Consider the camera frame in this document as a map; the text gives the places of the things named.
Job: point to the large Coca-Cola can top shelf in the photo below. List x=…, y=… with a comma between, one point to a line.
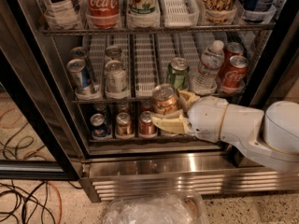
x=104, y=13

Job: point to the blue Pepsi can bottom shelf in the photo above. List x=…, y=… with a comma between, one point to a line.
x=100, y=127

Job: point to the front red Coca-Cola can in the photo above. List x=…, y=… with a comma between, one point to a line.
x=234, y=71

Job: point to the gold black can top shelf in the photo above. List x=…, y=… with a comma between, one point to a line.
x=219, y=11

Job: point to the white soda can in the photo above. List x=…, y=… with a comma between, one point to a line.
x=113, y=53
x=116, y=76

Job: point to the clear plastic bin with bags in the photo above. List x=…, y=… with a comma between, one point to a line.
x=175, y=207

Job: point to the white tray under orange can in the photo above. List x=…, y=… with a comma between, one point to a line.
x=146, y=74

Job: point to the orange soda can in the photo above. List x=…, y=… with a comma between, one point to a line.
x=165, y=99

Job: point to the blue silver can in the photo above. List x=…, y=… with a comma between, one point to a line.
x=82, y=53
x=80, y=74

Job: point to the green soda can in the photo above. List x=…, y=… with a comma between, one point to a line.
x=177, y=73

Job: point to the front blue silver can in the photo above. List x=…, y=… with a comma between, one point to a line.
x=80, y=74

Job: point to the rear red Coca-Cola can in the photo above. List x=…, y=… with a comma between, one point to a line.
x=231, y=49

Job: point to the brown can bottom shelf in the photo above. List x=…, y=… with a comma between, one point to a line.
x=124, y=124

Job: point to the white green can top shelf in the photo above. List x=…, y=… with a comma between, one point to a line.
x=142, y=0

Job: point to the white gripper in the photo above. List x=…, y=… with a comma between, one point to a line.
x=206, y=118

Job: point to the white tea bottle top shelf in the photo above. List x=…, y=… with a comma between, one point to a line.
x=62, y=14

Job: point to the empty white tray top shelf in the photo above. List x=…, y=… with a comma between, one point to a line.
x=180, y=13

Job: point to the rear white soda can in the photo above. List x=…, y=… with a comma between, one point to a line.
x=113, y=53

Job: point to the stainless steel fridge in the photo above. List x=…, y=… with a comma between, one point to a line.
x=33, y=71

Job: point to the red copper can bottom shelf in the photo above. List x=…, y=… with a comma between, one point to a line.
x=146, y=126

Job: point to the red coca-cola can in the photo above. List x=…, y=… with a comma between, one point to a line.
x=234, y=71
x=231, y=49

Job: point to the front white soda can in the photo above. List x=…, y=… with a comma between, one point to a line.
x=116, y=76

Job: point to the clear water bottle middle shelf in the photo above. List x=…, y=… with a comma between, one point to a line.
x=211, y=60

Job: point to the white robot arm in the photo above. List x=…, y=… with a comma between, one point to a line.
x=268, y=137

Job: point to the rear blue silver can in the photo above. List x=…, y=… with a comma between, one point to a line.
x=82, y=53

